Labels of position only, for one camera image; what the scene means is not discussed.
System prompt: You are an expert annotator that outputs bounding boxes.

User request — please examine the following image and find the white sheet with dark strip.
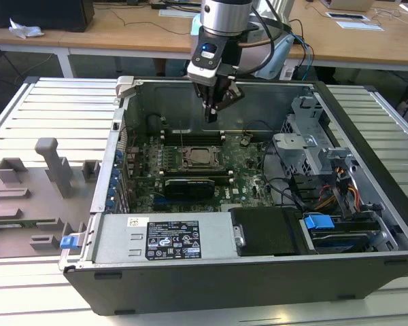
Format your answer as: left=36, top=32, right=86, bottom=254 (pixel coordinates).
left=326, top=12, right=370, bottom=22

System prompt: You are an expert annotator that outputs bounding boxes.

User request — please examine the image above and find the grey metal drive cage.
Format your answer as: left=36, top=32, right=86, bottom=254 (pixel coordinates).
left=271, top=96, right=358, bottom=177

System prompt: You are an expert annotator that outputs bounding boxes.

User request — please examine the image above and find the pale blue sheet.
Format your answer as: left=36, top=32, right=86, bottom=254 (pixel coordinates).
left=336, top=20, right=385, bottom=31

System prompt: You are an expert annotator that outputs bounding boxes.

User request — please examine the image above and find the black plastic shroud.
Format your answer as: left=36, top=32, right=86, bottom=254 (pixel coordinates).
left=228, top=206, right=310, bottom=257

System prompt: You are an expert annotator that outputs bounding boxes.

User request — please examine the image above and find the crumpled white paper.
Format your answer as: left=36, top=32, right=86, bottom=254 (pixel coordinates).
left=8, top=17, right=45, bottom=39

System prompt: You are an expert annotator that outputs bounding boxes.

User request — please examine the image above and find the yellow red wire bundle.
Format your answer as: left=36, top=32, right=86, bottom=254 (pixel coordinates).
left=314, top=183, right=361, bottom=213

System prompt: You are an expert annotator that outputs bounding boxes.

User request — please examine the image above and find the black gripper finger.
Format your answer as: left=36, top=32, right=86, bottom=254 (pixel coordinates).
left=210, top=81, right=245, bottom=124
left=194, top=83, right=214, bottom=124

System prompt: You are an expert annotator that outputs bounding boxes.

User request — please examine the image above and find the hard disk in blue carrier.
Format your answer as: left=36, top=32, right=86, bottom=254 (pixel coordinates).
left=304, top=213, right=381, bottom=254

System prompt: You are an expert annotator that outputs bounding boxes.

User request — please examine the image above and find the silver power supply unit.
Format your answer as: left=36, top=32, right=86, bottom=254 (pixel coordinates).
left=91, top=213, right=241, bottom=264

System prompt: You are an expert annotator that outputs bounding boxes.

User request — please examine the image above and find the blue expansion slot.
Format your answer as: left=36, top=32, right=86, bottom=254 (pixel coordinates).
left=152, top=198, right=180, bottom=208

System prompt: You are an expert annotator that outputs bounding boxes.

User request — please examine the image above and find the silver CPU plate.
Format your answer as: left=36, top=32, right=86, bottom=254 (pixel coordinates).
left=189, top=149, right=211, bottom=163

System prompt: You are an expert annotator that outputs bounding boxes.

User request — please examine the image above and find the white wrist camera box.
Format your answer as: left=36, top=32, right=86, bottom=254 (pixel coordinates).
left=186, top=40, right=225, bottom=88

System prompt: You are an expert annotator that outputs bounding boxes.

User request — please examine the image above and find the blue case latch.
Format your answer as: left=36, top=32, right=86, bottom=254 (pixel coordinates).
left=59, top=236, right=84, bottom=252

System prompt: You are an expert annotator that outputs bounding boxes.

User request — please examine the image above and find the beige flat box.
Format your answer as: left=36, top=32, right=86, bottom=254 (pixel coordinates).
left=321, top=0, right=375, bottom=11

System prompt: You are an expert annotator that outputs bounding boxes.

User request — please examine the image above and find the blue cable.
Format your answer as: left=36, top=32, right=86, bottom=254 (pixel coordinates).
left=292, top=33, right=316, bottom=82

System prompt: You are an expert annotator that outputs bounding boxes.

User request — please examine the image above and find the white paper sheet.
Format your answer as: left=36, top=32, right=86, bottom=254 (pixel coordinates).
left=158, top=9, right=203, bottom=18

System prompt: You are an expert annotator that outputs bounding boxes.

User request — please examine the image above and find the metal socket cover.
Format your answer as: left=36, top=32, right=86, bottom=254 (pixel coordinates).
left=180, top=145, right=225, bottom=169

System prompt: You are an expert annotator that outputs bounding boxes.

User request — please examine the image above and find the black box on desk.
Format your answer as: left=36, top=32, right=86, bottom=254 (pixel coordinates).
left=0, top=0, right=95, bottom=33

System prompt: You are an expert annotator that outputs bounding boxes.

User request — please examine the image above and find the wooden desk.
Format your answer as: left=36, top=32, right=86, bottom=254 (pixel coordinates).
left=0, top=0, right=408, bottom=74

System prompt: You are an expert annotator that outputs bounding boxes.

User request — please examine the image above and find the grey parts rack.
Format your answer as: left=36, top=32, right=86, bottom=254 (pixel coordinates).
left=0, top=137, right=101, bottom=261

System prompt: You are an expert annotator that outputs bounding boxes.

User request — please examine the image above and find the open black PC case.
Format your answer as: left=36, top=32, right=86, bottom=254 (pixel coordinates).
left=57, top=76, right=408, bottom=315

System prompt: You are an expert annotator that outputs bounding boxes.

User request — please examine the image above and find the black graphics card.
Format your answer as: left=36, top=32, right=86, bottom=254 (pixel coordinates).
left=165, top=178, right=216, bottom=200

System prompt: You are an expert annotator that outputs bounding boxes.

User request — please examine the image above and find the green motherboard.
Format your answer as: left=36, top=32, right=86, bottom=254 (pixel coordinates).
left=125, top=134, right=276, bottom=213

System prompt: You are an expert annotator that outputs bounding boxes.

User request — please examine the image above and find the black round chassis speaker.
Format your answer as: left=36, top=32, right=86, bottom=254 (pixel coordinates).
left=146, top=114, right=161, bottom=135

